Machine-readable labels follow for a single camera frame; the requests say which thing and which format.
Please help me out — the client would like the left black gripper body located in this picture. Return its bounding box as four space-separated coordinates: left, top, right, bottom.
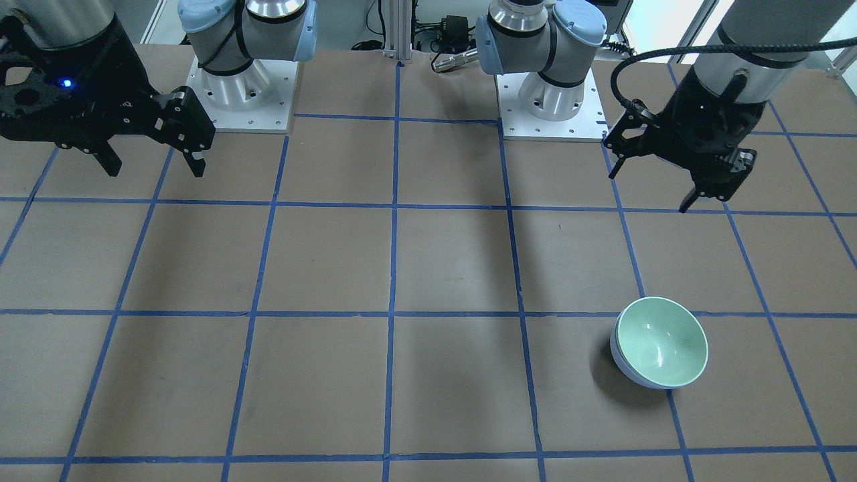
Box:
603 68 763 202

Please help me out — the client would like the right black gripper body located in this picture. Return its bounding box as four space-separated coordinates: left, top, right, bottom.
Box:
1 17 216 159

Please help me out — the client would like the green bowl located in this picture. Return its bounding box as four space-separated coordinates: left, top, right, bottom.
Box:
613 297 709 390

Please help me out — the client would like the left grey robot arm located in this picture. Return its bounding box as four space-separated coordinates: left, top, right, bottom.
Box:
475 1 855 212

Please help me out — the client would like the blue bowl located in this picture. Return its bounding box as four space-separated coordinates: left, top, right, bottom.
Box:
609 326 672 390

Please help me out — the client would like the silver metal cylinder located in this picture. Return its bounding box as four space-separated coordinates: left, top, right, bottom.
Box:
431 48 479 74

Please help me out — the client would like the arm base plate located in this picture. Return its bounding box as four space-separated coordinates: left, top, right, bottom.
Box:
186 58 302 134
495 70 609 143

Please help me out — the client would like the aluminium frame post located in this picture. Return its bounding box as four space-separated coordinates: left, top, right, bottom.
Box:
378 1 415 64

